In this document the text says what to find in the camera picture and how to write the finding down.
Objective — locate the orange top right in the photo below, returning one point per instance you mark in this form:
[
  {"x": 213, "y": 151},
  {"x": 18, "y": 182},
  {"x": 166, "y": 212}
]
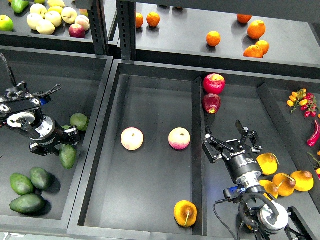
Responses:
[{"x": 243, "y": 18}]

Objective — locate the pale peach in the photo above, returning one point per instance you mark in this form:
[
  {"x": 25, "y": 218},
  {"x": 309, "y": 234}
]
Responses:
[{"x": 83, "y": 21}]

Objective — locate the yellow pear far right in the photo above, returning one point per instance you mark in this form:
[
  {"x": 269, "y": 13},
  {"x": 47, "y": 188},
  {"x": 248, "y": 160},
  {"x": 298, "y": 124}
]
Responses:
[{"x": 304, "y": 180}]

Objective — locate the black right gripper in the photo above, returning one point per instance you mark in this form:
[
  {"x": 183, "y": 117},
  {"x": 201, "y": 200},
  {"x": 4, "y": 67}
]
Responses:
[{"x": 216, "y": 149}]

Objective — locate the round green avocado lower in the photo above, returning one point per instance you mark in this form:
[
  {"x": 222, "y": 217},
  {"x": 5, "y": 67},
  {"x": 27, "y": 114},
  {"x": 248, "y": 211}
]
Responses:
[{"x": 66, "y": 127}]

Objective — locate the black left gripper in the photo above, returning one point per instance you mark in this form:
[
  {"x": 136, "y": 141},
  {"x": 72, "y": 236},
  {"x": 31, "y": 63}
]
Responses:
[{"x": 46, "y": 146}]

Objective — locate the dark avocado left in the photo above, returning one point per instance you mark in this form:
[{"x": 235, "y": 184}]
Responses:
[{"x": 21, "y": 184}]

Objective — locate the cherry tomato bunch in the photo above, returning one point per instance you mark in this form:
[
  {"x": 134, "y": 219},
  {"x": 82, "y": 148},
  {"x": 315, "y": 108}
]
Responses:
[{"x": 305, "y": 101}]

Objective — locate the yellow pear upper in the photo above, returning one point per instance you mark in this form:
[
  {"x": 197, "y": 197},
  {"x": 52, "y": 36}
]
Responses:
[{"x": 268, "y": 163}]

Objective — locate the round green avocado upper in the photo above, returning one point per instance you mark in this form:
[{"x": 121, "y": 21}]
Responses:
[{"x": 79, "y": 120}]

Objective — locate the dark green avocado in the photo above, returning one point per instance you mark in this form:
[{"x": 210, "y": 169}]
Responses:
[{"x": 67, "y": 156}]

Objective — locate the red apple on shelf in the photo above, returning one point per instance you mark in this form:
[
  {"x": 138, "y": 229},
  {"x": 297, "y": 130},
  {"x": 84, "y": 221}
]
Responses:
[{"x": 77, "y": 31}]

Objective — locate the bright red apple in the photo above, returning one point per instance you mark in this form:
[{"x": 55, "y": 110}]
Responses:
[{"x": 214, "y": 83}]

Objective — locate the red chili pepper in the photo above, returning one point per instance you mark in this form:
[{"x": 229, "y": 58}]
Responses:
[{"x": 315, "y": 136}]

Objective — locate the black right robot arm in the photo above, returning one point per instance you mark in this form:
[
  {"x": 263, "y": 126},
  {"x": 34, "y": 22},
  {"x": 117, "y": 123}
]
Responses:
[{"x": 257, "y": 208}]

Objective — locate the large orange right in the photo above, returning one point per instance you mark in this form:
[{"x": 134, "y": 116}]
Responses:
[{"x": 256, "y": 29}]

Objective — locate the dark avocado middle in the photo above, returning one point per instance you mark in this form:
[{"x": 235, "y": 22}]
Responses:
[{"x": 40, "y": 178}]

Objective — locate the black shelf post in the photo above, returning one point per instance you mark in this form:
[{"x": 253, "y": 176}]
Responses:
[
  {"x": 98, "y": 28},
  {"x": 126, "y": 17}
]

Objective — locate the orange centre shelf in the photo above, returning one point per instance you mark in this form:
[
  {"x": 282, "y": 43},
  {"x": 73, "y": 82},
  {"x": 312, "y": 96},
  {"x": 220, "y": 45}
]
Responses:
[{"x": 213, "y": 38}]

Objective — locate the dark avocado bottom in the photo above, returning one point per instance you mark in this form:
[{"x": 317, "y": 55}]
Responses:
[{"x": 28, "y": 204}]

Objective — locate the pink yellow apple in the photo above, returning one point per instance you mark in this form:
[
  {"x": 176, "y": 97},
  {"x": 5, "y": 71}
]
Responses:
[
  {"x": 179, "y": 138},
  {"x": 132, "y": 138}
]

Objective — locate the pale yellow pear centre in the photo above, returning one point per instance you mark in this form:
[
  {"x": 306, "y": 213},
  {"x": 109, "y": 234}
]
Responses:
[{"x": 54, "y": 17}]

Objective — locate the black left tray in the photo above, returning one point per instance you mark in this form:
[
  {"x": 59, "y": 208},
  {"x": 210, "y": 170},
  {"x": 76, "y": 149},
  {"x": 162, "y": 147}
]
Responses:
[{"x": 83, "y": 78}]

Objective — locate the orange lower right back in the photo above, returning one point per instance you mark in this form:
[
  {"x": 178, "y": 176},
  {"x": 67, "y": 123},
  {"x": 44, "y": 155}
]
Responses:
[{"x": 264, "y": 45}]

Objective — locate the yellow pear hidden middle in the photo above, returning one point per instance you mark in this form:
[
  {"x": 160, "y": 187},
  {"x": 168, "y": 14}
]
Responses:
[{"x": 270, "y": 187}]

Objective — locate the pink yellow apple left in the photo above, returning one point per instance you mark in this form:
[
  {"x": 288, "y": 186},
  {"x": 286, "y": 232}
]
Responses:
[{"x": 132, "y": 138}]

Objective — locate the black shelf post left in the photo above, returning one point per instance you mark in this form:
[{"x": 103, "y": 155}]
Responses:
[{"x": 98, "y": 28}]

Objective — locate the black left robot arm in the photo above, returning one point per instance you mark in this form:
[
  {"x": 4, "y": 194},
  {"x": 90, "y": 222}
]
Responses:
[{"x": 21, "y": 111}]

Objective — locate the yellow pear brown tip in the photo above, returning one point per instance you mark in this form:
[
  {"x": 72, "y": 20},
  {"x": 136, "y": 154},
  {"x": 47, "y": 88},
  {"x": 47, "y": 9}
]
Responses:
[{"x": 285, "y": 184}]

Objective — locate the pale yellow pear front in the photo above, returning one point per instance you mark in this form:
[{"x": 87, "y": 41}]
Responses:
[{"x": 45, "y": 27}]

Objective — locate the pale yellow pear left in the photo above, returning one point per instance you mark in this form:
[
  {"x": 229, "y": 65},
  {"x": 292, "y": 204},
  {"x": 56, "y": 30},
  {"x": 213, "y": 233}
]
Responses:
[{"x": 33, "y": 20}]

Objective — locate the pink yellow apple right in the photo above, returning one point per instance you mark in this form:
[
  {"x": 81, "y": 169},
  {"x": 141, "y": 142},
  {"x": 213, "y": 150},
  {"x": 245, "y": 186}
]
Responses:
[{"x": 179, "y": 138}]

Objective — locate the dark red apple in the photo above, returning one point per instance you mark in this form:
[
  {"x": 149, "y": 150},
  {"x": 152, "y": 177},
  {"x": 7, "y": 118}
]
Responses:
[{"x": 211, "y": 103}]

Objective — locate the black centre tray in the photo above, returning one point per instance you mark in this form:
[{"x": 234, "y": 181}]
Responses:
[{"x": 131, "y": 195}]

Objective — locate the round green avocado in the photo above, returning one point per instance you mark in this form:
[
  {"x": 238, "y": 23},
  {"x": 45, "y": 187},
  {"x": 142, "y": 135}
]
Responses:
[
  {"x": 66, "y": 127},
  {"x": 79, "y": 120}
]

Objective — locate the black tray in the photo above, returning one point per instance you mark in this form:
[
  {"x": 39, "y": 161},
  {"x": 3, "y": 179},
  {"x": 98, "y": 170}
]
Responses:
[
  {"x": 83, "y": 78},
  {"x": 131, "y": 195}
]

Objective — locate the orange lower right front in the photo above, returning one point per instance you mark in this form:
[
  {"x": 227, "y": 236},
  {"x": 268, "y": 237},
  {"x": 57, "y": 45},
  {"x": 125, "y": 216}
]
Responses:
[{"x": 254, "y": 51}]

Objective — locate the pale yellow pear right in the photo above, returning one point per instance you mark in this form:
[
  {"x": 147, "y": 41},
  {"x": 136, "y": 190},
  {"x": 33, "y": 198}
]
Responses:
[{"x": 69, "y": 15}]

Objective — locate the black shelf post right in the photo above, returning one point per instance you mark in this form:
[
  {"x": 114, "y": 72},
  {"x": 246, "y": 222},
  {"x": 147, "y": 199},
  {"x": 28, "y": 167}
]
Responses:
[{"x": 126, "y": 17}]

